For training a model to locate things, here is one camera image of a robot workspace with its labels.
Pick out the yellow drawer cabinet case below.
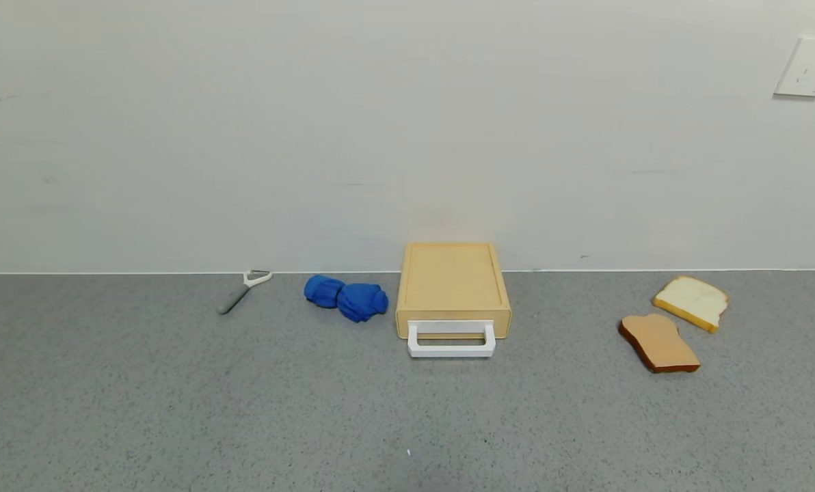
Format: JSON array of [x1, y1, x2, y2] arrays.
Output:
[[396, 242, 513, 319]]

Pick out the white bread slice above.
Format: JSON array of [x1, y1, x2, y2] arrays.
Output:
[[652, 275, 730, 334]]

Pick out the white wall socket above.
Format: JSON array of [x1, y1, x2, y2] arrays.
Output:
[[773, 36, 815, 98]]

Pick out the crumpled blue cloth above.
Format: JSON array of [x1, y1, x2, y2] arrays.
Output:
[[303, 274, 389, 323]]

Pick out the white grey peeler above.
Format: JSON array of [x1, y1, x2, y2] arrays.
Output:
[[217, 269, 273, 316]]

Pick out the brown toast slice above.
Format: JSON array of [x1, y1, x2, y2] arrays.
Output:
[[617, 313, 702, 374]]

